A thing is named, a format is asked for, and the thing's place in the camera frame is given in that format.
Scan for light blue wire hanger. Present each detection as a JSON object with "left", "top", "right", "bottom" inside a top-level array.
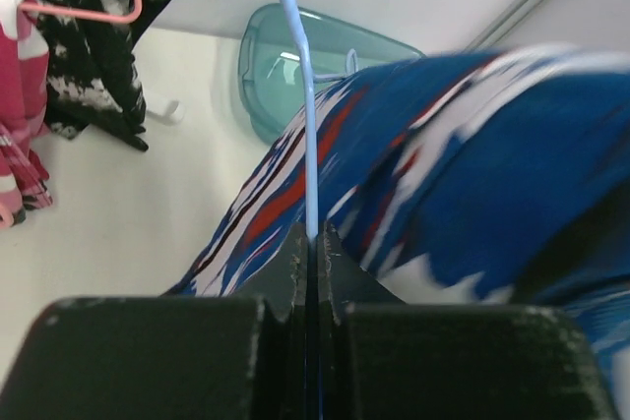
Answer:
[{"left": 280, "top": 0, "right": 358, "bottom": 243}]

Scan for teal plastic basin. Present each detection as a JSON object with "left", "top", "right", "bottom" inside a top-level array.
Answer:
[{"left": 237, "top": 4, "right": 422, "bottom": 144}]

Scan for blue white patterned trousers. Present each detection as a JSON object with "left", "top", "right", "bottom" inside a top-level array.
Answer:
[{"left": 161, "top": 43, "right": 630, "bottom": 357}]

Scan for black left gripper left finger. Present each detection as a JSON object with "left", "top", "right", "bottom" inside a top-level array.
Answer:
[{"left": 1, "top": 224, "right": 308, "bottom": 419}]

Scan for pink patterned trousers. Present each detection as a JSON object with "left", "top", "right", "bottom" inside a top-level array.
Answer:
[{"left": 1, "top": 0, "right": 52, "bottom": 228}]

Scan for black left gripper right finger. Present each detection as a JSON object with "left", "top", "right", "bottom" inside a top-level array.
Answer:
[{"left": 318, "top": 224, "right": 618, "bottom": 419}]

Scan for black white trousers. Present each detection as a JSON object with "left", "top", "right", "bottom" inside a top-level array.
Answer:
[{"left": 36, "top": 0, "right": 171, "bottom": 151}]

